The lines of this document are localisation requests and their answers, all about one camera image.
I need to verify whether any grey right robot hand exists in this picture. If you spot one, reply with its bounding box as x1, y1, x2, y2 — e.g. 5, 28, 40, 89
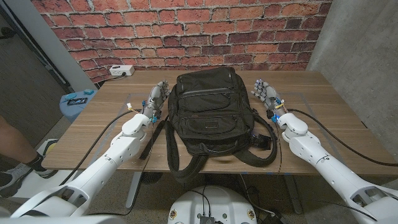
251, 78, 285, 118

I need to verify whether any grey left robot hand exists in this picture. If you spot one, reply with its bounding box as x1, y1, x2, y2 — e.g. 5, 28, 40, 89
141, 80, 171, 119

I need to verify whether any black backpack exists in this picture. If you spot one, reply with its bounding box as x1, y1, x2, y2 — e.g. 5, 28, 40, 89
139, 66, 279, 184

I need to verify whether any white power strip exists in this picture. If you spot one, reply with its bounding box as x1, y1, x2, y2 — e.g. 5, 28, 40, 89
109, 64, 136, 77

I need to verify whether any black round fan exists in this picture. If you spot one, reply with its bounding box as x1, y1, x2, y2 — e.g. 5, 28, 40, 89
139, 172, 164, 185

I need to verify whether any black smartphone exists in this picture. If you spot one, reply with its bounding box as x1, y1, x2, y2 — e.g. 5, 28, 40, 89
67, 97, 88, 106

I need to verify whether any blue round stool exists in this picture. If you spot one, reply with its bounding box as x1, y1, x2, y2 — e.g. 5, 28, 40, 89
59, 89, 98, 123

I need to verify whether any grey table leg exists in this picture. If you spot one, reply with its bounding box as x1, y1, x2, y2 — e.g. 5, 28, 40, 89
125, 171, 143, 209
283, 174, 303, 215

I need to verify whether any white and yellow floor device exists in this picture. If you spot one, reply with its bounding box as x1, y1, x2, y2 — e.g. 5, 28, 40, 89
36, 138, 60, 158

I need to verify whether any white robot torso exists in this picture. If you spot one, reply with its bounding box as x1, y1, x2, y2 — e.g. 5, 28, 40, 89
167, 185, 258, 224

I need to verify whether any person's bare leg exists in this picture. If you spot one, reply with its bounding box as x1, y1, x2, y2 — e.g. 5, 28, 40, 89
0, 114, 47, 172

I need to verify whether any grey sneaker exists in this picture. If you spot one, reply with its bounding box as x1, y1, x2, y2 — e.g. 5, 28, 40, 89
0, 163, 58, 198

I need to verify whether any black power strip cable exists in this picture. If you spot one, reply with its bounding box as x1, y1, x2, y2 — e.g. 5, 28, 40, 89
102, 73, 127, 82

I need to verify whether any printed brick wall backdrop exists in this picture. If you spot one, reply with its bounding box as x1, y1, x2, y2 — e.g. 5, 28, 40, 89
30, 0, 333, 84

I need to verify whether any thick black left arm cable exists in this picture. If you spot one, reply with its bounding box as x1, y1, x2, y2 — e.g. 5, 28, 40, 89
58, 108, 142, 186

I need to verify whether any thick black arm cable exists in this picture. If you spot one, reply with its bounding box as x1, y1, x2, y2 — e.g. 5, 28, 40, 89
287, 108, 398, 167
58, 108, 142, 186

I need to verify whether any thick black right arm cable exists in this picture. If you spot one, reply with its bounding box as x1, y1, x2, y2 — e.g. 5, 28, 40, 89
287, 108, 398, 167

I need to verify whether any black door handle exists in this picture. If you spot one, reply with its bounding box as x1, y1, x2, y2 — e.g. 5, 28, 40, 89
0, 27, 16, 40

